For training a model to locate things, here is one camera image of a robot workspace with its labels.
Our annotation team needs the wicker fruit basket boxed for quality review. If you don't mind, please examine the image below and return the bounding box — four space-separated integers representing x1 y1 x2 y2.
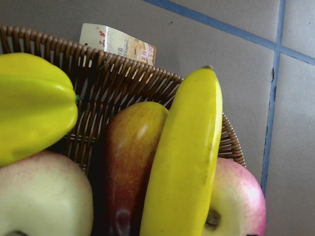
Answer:
0 24 247 173

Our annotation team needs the red yellow mango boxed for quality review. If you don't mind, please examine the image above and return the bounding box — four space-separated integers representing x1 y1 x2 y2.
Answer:
104 101 168 236

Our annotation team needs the yellow star fruit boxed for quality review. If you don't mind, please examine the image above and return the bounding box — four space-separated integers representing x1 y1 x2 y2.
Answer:
0 53 78 166

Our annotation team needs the pink red apple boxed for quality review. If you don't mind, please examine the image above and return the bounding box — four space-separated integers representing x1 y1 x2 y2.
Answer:
203 158 266 236

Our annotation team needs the pale yellow apple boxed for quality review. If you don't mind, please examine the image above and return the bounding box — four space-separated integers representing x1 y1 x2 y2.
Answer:
0 151 94 236

